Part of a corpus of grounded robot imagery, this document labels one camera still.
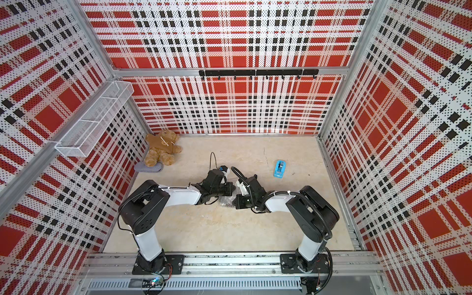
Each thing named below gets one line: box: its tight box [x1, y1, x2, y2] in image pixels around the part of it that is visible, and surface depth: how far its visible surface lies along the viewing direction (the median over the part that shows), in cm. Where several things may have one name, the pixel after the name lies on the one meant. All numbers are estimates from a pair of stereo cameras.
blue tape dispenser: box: [273, 159, 287, 179], surface depth 103 cm
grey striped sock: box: [133, 161, 165, 173], surface depth 103 cm
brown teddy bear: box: [144, 129, 183, 168], surface depth 109 cm
